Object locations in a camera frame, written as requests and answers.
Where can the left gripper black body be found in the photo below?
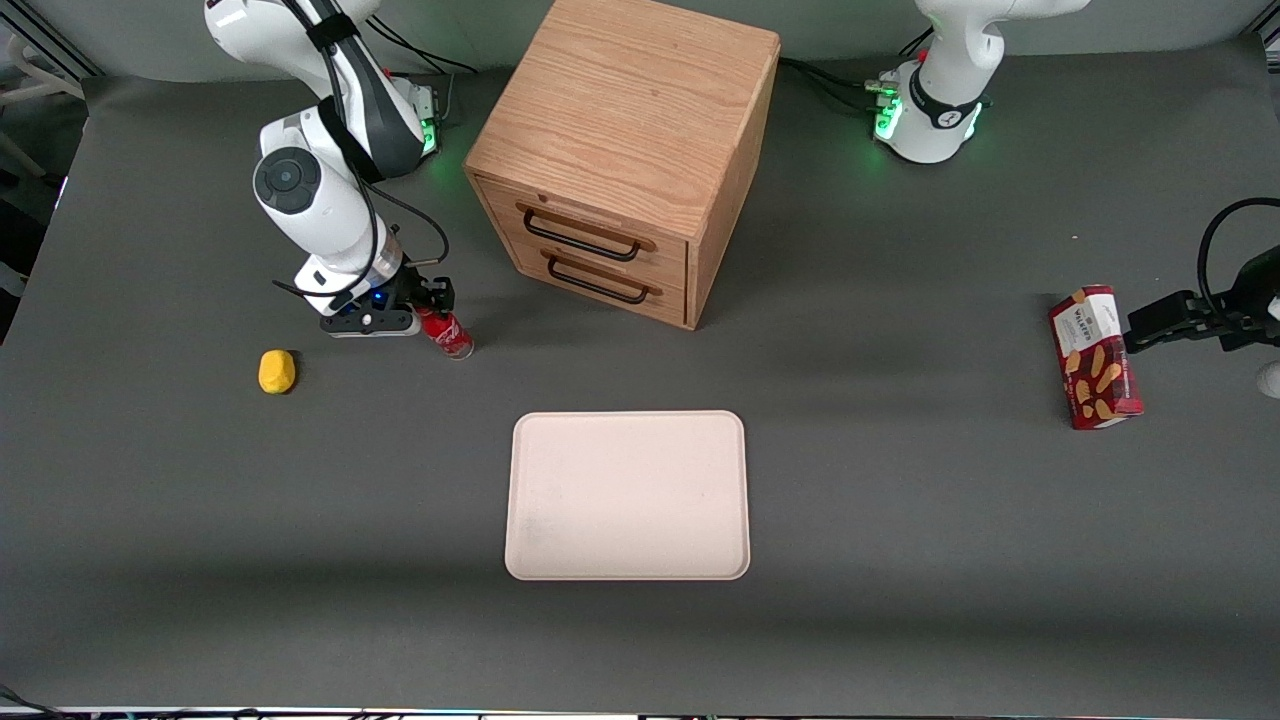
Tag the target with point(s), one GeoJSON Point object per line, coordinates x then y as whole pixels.
{"type": "Point", "coordinates": [1226, 316]}

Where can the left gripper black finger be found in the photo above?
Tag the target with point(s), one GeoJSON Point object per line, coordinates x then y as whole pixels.
{"type": "Point", "coordinates": [1235, 342]}
{"type": "Point", "coordinates": [1160, 315]}

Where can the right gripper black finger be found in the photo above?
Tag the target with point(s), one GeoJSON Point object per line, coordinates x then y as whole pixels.
{"type": "Point", "coordinates": [415, 305]}
{"type": "Point", "coordinates": [440, 295]}

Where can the red soda can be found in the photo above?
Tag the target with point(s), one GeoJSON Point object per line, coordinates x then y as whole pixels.
{"type": "Point", "coordinates": [449, 336]}

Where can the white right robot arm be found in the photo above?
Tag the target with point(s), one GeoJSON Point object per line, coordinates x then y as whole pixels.
{"type": "Point", "coordinates": [320, 200]}

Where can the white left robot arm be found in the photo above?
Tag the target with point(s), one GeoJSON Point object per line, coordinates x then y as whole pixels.
{"type": "Point", "coordinates": [945, 100]}

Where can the beige rectangular tray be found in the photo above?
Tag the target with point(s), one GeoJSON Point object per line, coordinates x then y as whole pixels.
{"type": "Point", "coordinates": [627, 495]}

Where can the white round object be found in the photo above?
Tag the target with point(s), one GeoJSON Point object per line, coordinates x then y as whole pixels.
{"type": "Point", "coordinates": [1271, 380]}

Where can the red tartan shortbread box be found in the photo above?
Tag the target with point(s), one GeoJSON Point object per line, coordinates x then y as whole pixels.
{"type": "Point", "coordinates": [1095, 360]}

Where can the yellow lumpy toy fruit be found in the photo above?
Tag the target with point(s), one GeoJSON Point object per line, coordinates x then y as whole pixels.
{"type": "Point", "coordinates": [277, 372]}

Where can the wooden drawer cabinet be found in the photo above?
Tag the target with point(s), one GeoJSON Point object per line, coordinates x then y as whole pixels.
{"type": "Point", "coordinates": [630, 110]}

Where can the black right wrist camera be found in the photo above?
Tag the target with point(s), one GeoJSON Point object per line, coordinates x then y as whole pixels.
{"type": "Point", "coordinates": [372, 298]}

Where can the white metal frame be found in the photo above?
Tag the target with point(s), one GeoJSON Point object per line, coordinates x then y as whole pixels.
{"type": "Point", "coordinates": [25, 100]}

